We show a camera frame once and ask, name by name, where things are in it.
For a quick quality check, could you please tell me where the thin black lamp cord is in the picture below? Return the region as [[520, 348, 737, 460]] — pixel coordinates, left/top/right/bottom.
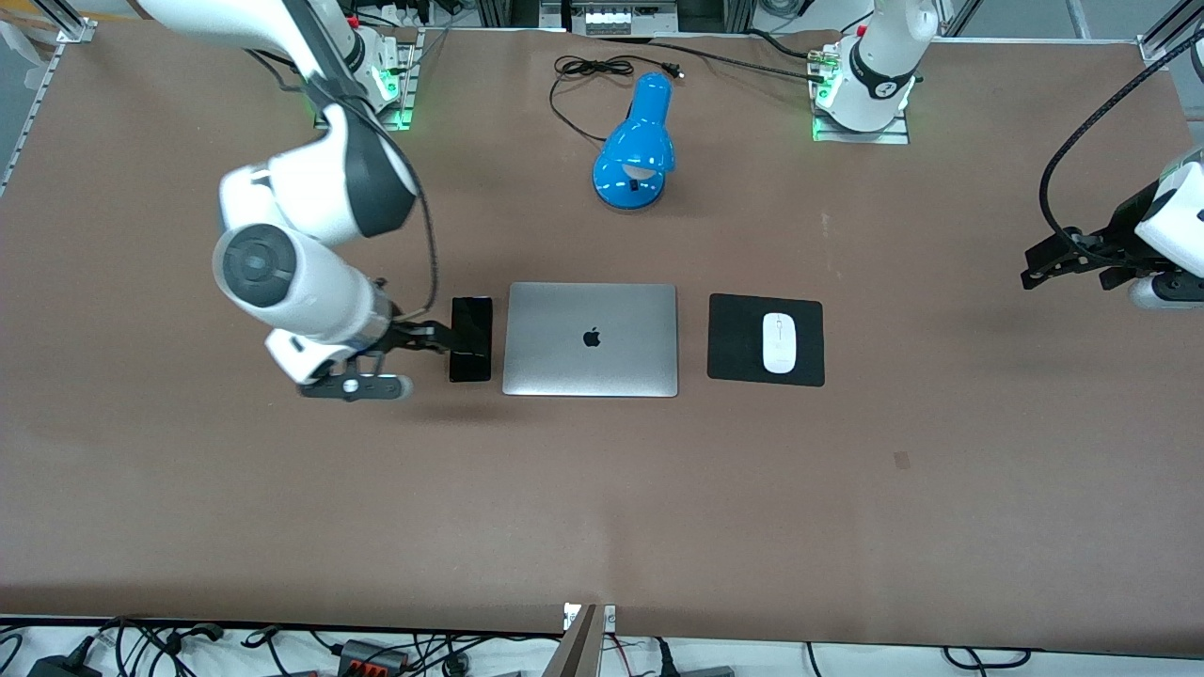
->
[[548, 55, 685, 144]]

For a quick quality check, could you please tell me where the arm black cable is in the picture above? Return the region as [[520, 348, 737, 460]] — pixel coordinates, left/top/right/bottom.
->
[[245, 47, 441, 325], [1038, 28, 1204, 250]]

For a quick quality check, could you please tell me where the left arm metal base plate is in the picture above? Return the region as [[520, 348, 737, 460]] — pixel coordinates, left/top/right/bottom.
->
[[811, 42, 912, 146]]

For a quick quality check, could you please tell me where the black power brick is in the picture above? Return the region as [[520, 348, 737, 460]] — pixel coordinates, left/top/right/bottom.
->
[[26, 654, 104, 677]]

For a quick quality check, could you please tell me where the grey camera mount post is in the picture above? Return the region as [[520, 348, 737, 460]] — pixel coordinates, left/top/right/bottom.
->
[[544, 605, 603, 677]]

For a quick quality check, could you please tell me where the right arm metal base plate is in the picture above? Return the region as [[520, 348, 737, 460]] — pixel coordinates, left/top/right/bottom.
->
[[312, 28, 425, 132]]

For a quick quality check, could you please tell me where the thick black table cable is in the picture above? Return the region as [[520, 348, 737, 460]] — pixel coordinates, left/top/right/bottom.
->
[[602, 36, 829, 87]]

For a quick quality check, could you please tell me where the grey adapter with orange plugs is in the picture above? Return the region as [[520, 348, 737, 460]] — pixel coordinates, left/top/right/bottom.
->
[[337, 638, 412, 677]]

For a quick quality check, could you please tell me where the silver laptop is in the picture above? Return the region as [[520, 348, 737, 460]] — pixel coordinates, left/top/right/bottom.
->
[[501, 282, 680, 399]]

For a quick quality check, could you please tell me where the white power strip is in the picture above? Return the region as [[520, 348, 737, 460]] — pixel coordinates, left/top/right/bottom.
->
[[569, 2, 679, 38]]

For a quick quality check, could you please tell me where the black smartphone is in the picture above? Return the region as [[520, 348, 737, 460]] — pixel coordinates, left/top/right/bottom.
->
[[449, 296, 494, 384]]

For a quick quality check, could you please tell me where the short black cable loop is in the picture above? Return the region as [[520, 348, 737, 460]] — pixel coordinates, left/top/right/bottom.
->
[[943, 646, 1033, 671]]

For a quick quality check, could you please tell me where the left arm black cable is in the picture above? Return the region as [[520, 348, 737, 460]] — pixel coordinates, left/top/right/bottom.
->
[[1038, 28, 1204, 250]]

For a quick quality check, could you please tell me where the white computer mouse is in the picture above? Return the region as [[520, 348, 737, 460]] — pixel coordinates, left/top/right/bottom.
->
[[761, 312, 799, 375]]

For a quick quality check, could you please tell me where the blue desk lamp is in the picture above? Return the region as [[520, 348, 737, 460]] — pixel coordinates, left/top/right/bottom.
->
[[592, 72, 676, 212]]

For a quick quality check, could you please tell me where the black mouse pad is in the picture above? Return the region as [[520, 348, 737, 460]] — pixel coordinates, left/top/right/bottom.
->
[[706, 292, 827, 388]]

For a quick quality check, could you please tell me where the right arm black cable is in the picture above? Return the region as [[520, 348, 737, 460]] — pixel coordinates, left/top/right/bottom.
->
[[245, 47, 441, 325]]

